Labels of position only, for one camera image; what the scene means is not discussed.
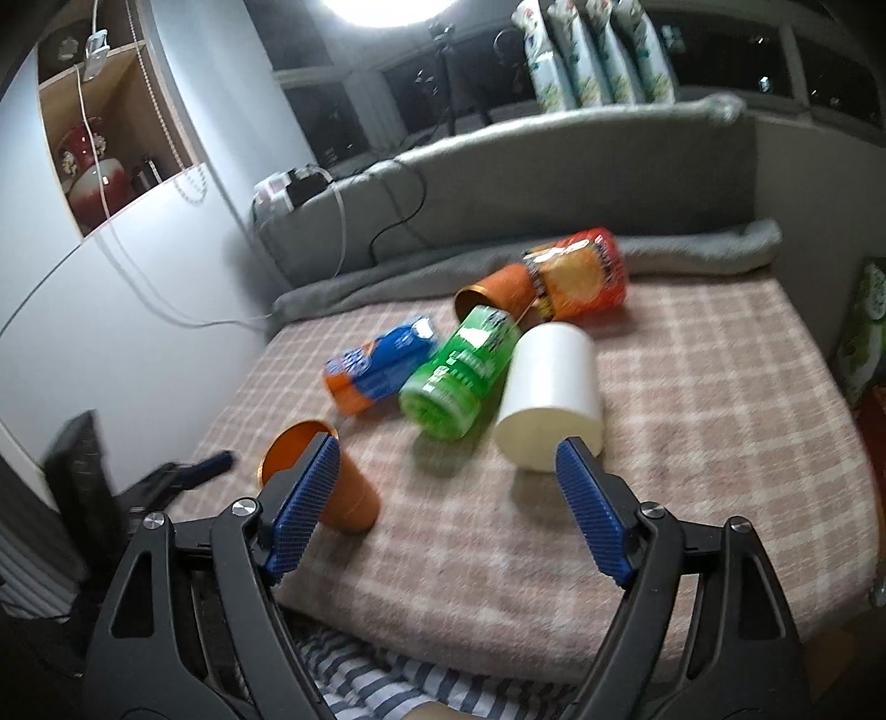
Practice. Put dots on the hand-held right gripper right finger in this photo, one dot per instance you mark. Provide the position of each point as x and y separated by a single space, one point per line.
592 512

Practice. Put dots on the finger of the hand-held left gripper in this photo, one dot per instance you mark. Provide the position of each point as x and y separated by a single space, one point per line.
204 467

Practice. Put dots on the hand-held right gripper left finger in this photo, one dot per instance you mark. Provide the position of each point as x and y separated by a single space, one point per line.
304 505

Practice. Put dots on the orange cup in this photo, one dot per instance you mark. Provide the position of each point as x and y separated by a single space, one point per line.
346 495
502 291

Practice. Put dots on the white cup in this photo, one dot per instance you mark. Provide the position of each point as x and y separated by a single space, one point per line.
554 381

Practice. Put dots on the pink plaid blanket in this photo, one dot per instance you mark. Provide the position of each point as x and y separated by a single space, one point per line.
692 443

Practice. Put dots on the blue and orange snack can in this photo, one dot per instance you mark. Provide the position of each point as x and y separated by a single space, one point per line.
377 363

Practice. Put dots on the blue striped cloth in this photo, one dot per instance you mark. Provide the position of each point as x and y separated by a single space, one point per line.
387 671

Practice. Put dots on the green snack can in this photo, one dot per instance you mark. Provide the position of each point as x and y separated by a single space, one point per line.
453 377

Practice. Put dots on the orange chip can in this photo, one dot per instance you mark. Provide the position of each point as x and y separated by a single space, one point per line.
578 277

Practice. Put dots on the power strip with plugs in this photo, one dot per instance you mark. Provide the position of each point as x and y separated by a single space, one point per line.
297 187

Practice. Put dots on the small dark jar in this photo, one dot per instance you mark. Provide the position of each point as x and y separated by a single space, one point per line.
145 173

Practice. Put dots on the red and white vase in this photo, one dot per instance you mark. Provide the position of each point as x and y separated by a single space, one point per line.
90 173

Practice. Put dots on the green packet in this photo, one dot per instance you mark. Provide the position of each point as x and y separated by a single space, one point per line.
865 332

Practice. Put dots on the grey sofa back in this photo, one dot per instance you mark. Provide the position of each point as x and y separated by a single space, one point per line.
588 173

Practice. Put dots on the white charger plug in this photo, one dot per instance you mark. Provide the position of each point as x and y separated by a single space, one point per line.
97 52

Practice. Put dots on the round ceiling lamp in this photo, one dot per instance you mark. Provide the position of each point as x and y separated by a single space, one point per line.
387 10

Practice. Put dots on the wooden wall shelf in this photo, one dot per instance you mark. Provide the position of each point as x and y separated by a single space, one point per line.
138 111

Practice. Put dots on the black tripod with camera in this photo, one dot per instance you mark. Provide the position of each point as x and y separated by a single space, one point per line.
453 76

